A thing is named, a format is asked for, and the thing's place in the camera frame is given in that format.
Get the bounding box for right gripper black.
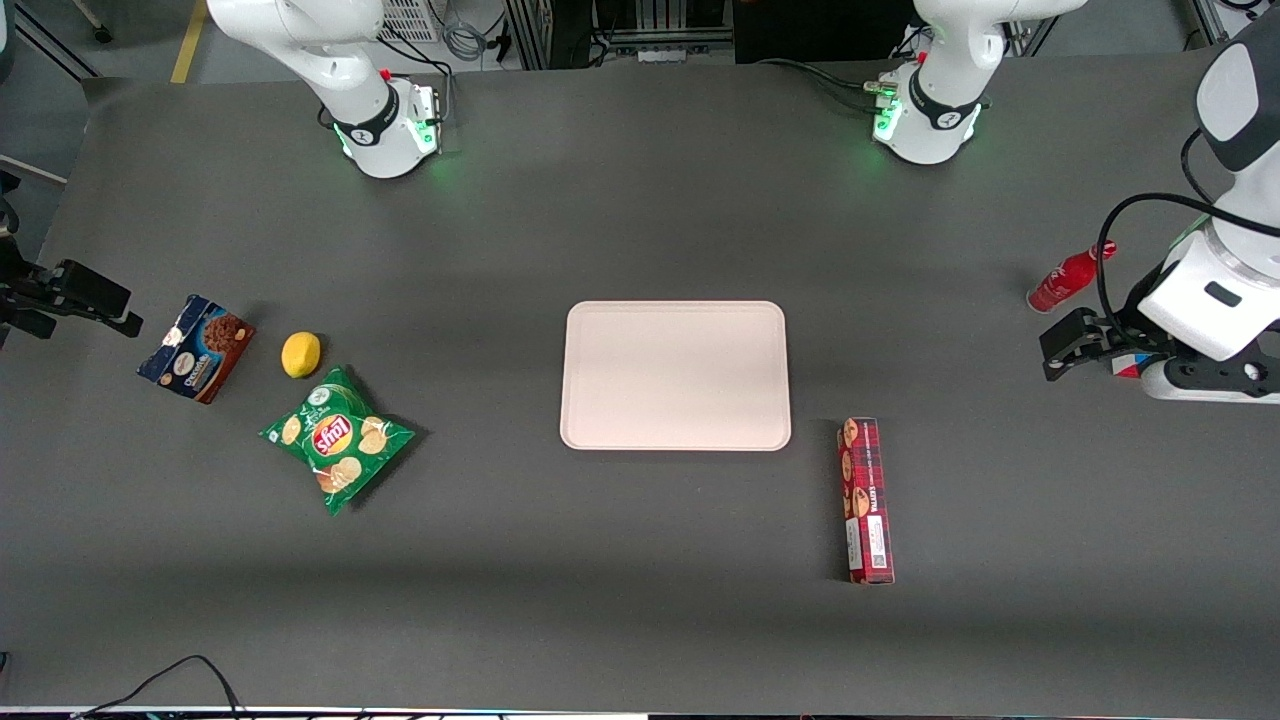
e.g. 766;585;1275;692
0;258;144;341

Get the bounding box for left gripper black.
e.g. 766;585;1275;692
1039;308;1280;393

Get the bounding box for red tartan cookie box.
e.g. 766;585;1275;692
838;417;896;586

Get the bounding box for blue chocolate cookie box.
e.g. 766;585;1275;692
136;294;257;405

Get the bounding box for beige plastic tray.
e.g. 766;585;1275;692
559;300;793;453

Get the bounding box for white perforated box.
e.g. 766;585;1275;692
378;0;443;44

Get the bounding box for red soda bottle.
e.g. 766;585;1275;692
1027;240;1119;315

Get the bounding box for yellow lemon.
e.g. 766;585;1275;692
281;331;323;380

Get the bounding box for green chips bag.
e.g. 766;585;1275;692
258;365;417;517

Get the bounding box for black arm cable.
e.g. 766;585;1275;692
1094;128;1280;346

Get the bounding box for aluminium frame leg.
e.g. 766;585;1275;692
1185;0;1280;46

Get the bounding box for thin black cable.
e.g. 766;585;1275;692
75;654;246;720

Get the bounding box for black base cables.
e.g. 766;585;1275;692
318;28;457;131
755;56;901;116

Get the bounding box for grey coiled cable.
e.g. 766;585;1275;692
440;10;493;63

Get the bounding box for aluminium rack frame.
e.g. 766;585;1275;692
503;0;736;71

